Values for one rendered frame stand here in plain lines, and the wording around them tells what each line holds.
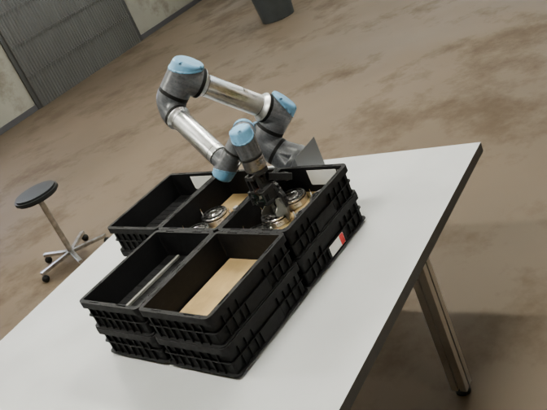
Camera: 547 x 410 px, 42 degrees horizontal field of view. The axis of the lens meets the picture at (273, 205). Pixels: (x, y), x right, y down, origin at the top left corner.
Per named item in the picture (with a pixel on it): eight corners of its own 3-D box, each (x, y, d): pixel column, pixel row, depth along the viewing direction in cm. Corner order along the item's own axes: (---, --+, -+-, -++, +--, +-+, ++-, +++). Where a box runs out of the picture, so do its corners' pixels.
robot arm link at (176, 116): (141, 111, 264) (215, 183, 237) (152, 85, 260) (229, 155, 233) (164, 115, 273) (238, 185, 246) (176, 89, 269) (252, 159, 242)
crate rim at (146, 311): (218, 236, 234) (215, 230, 233) (288, 238, 215) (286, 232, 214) (139, 316, 209) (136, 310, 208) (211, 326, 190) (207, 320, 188)
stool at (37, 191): (80, 237, 534) (42, 172, 510) (120, 242, 496) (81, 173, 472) (26, 279, 504) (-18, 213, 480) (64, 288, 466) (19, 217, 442)
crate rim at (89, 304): (159, 234, 254) (155, 229, 253) (218, 236, 234) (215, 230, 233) (80, 307, 228) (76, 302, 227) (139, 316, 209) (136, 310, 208)
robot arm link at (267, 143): (273, 160, 291) (246, 143, 293) (288, 133, 286) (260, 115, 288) (264, 166, 280) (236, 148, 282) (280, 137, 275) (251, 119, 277)
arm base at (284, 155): (301, 163, 292) (281, 150, 294) (310, 140, 280) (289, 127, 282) (282, 186, 283) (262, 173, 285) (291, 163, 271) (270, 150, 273)
